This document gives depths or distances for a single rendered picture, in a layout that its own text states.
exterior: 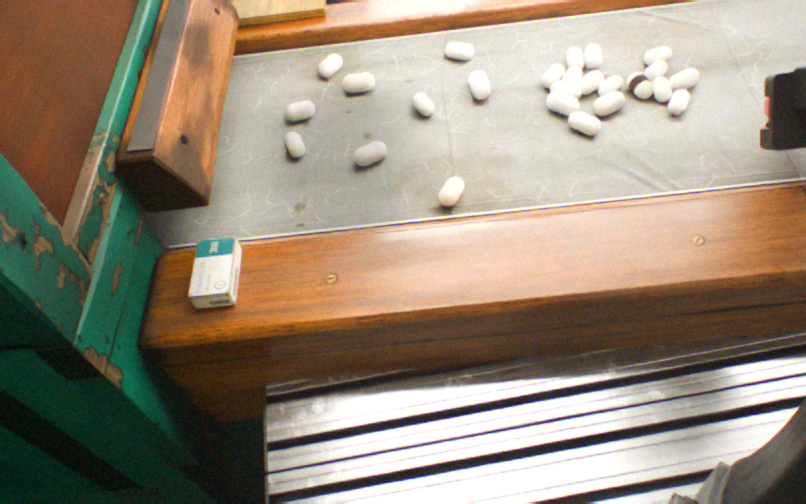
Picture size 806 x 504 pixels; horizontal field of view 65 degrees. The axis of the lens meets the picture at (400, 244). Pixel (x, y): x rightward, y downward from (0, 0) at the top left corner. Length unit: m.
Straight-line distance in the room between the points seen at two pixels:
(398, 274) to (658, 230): 0.23
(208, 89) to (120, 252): 0.20
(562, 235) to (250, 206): 0.31
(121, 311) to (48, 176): 0.12
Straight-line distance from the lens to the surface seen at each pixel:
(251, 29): 0.85
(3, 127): 0.49
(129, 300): 0.58
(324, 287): 0.55
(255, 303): 0.55
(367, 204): 0.63
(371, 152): 0.65
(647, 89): 0.73
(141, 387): 0.59
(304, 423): 0.60
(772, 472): 0.37
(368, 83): 0.74
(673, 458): 0.59
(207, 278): 0.56
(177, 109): 0.62
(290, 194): 0.66
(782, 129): 0.65
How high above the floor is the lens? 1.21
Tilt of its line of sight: 53 degrees down
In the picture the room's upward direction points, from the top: 9 degrees counter-clockwise
